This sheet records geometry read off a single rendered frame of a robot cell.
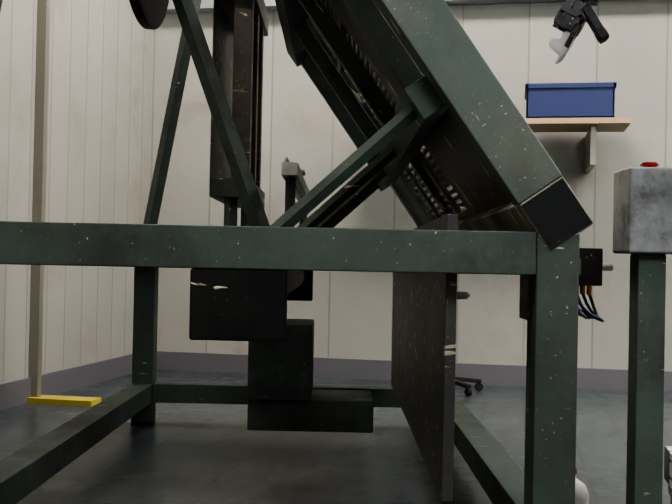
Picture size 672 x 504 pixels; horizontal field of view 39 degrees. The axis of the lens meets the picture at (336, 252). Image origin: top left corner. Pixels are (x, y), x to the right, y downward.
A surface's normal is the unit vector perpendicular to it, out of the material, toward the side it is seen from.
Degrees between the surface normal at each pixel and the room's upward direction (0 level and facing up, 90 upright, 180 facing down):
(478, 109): 90
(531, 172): 90
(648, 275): 90
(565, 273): 90
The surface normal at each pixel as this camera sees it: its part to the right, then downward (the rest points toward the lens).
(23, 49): 0.98, 0.02
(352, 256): 0.00, -0.01
